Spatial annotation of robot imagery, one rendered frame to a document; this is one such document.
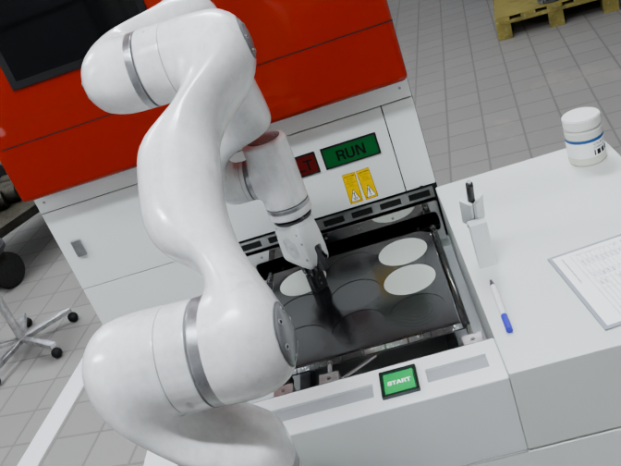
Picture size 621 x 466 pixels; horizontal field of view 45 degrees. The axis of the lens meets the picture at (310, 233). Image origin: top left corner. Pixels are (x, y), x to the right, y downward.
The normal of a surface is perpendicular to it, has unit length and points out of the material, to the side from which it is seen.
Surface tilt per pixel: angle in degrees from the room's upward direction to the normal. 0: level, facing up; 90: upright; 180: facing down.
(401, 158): 90
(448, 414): 90
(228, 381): 89
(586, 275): 0
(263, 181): 88
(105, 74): 70
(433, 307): 0
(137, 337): 24
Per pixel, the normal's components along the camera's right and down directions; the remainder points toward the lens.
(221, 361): -0.14, 0.07
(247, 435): 0.07, -0.74
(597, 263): -0.32, -0.84
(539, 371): 0.01, 0.46
